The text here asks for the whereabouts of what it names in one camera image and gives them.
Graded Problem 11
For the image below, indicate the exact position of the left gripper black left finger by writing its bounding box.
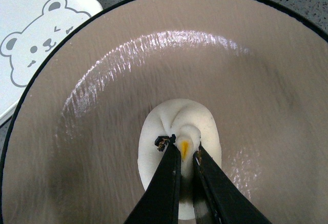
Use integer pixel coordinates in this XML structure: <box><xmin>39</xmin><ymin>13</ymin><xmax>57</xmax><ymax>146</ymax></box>
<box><xmin>125</xmin><ymin>134</ymin><xmax>181</xmax><ymax>223</ymax></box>

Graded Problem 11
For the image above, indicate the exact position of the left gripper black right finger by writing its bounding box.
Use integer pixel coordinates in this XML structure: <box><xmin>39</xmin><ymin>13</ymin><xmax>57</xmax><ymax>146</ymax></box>
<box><xmin>193</xmin><ymin>146</ymin><xmax>270</xmax><ymax>223</ymax></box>

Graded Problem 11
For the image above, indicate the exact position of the white steamed bun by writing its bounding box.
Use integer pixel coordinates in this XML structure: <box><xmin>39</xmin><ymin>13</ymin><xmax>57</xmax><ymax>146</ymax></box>
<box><xmin>138</xmin><ymin>98</ymin><xmax>222</xmax><ymax>220</ymax></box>

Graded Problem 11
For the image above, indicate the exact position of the beige plate black rim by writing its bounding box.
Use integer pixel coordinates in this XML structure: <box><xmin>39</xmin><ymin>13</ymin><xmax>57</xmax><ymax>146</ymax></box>
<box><xmin>2</xmin><ymin>0</ymin><xmax>327</xmax><ymax>223</ymax></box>

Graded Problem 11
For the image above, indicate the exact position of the white bear tray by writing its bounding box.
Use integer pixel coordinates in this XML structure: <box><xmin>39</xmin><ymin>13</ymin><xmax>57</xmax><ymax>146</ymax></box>
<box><xmin>1</xmin><ymin>0</ymin><xmax>103</xmax><ymax>124</ymax></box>

